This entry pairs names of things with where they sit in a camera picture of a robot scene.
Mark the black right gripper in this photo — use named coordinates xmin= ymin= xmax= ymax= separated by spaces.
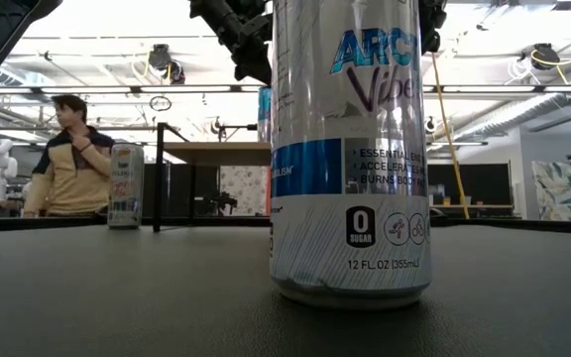
xmin=417 ymin=0 xmax=448 ymax=55

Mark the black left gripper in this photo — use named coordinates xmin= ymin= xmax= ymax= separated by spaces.
xmin=188 ymin=0 xmax=274 ymax=86

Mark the blue slim can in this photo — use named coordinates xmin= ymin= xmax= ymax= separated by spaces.
xmin=258 ymin=86 xmax=273 ymax=145

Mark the silver can blue print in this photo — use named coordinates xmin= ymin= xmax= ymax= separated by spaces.
xmin=269 ymin=0 xmax=433 ymax=311

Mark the silver can orange print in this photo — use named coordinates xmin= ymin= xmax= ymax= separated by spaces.
xmin=106 ymin=142 xmax=146 ymax=230

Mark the wooden shelf with black legs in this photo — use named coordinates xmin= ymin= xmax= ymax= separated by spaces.
xmin=152 ymin=122 xmax=273 ymax=234

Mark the white floral panel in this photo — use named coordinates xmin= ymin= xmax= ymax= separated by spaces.
xmin=218 ymin=166 xmax=270 ymax=217

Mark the red curtain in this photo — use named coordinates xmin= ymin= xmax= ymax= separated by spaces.
xmin=265 ymin=166 xmax=273 ymax=217

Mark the black partition panel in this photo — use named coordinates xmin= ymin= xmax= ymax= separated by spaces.
xmin=428 ymin=163 xmax=513 ymax=207
xmin=142 ymin=163 xmax=220 ymax=219

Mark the long ceiling light bar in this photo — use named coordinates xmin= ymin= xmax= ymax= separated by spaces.
xmin=0 ymin=83 xmax=571 ymax=95

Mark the marble pattern panel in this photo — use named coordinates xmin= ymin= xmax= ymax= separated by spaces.
xmin=531 ymin=157 xmax=571 ymax=222

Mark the person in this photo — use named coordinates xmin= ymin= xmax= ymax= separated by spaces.
xmin=22 ymin=93 xmax=116 ymax=219

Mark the black table mat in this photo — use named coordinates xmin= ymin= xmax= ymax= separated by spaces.
xmin=0 ymin=225 xmax=571 ymax=357

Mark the black ceiling cable reel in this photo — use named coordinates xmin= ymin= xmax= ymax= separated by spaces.
xmin=146 ymin=43 xmax=186 ymax=85
xmin=530 ymin=43 xmax=562 ymax=70

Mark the yellow cable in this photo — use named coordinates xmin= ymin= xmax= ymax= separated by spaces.
xmin=428 ymin=52 xmax=471 ymax=220

